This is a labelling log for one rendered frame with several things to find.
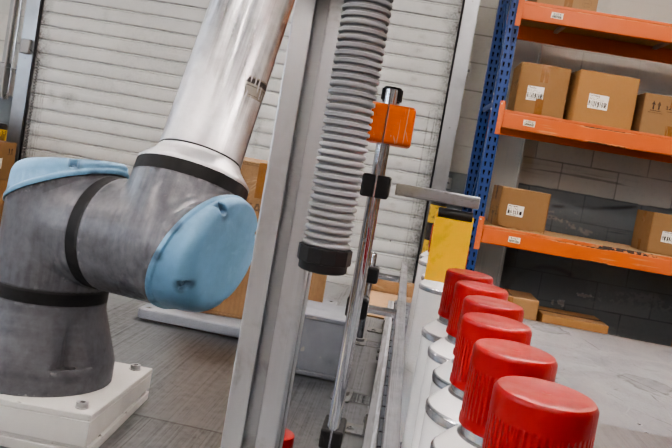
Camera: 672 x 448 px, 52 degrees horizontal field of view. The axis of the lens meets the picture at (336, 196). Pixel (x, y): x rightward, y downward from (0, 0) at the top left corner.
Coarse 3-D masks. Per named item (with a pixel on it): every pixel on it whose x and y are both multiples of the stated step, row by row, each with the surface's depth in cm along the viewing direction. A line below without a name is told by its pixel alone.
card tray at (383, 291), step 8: (384, 280) 174; (376, 288) 175; (384, 288) 174; (392, 288) 174; (408, 288) 174; (376, 296) 167; (384, 296) 169; (392, 296) 171; (408, 296) 174; (376, 304) 158; (384, 304) 159
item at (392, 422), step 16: (400, 288) 109; (400, 304) 96; (400, 320) 86; (400, 336) 77; (400, 352) 71; (400, 368) 65; (400, 384) 60; (400, 400) 56; (400, 416) 52; (384, 432) 49; (400, 432) 49
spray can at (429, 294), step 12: (468, 252) 67; (420, 288) 67; (432, 288) 66; (420, 300) 67; (432, 300) 66; (420, 312) 67; (432, 312) 66; (420, 324) 66; (420, 336) 66; (408, 348) 68; (408, 360) 67; (408, 372) 67; (408, 384) 67; (408, 396) 67
